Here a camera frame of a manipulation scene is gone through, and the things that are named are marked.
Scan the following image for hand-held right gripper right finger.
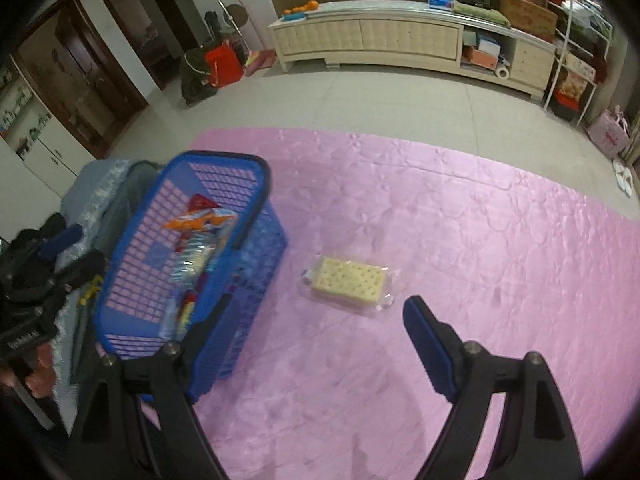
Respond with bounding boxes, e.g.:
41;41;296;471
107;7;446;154
402;295;586;480

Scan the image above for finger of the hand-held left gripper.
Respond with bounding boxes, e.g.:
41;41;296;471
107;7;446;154
0;249;108;311
15;225;84;267

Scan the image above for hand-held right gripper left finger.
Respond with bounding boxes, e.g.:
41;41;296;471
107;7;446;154
65;292;236;480

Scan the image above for light blue snack packet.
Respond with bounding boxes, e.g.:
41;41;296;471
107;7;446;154
170;232;221;281

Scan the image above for clear cracker packet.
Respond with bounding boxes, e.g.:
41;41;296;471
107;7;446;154
301;255;405;317

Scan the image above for orange cookie packet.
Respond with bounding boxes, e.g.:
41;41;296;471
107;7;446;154
162;208;238;233

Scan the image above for blue plastic basket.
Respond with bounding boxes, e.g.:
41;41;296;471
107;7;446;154
93;150;290;405

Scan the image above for person's left hand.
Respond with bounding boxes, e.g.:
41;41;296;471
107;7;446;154
0;347;56;400

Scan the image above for dark cloth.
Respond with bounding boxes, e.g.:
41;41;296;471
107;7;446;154
12;212;68;248

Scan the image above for chair with embroidered grey cover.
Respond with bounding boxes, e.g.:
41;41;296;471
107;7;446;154
47;158;161;411

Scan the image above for white cabinet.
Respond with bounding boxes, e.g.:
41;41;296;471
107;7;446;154
0;55;96;201

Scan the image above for pink quilted blanket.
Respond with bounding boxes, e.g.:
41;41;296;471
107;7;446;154
137;127;640;480

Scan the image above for dark wooden door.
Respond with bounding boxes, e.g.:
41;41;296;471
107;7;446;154
12;0;151;158
92;0;201;91

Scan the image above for black bag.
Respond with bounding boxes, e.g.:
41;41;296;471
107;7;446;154
179;50;218;106

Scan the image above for red bag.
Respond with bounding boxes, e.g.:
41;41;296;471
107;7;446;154
205;42;244;88

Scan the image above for white slippers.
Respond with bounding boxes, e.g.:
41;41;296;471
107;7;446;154
612;160;636;201

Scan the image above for pink broom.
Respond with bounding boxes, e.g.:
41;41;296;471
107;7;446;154
235;0;276;77

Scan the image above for pink bag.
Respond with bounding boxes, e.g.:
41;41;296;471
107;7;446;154
587;106;631;158

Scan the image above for orange box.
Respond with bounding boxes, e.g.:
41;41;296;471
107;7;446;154
462;46;501;67

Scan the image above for cream TV cabinet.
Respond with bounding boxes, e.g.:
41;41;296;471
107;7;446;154
268;0;557;101

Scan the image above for white shelf rack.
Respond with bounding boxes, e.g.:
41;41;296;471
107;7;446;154
544;0;615;126

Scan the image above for green cushion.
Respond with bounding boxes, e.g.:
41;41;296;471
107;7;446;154
452;2;511;28

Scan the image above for cardboard box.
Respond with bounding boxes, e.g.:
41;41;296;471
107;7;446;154
500;0;558;43

